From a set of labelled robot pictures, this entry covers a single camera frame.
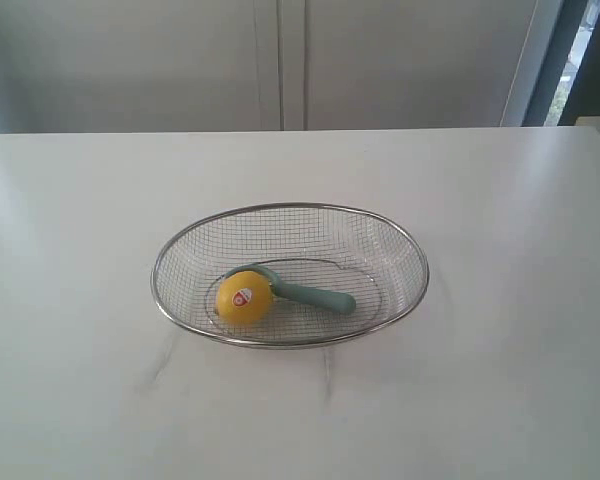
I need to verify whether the teal handled peeler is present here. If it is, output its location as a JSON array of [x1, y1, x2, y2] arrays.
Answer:
[[224, 264, 356, 314]]

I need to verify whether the oval steel mesh basket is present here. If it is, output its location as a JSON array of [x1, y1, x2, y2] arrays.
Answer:
[[151, 202, 430, 349]]

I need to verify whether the yellow lemon with sticker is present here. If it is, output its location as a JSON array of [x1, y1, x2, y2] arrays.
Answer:
[[215, 271, 273, 326]]

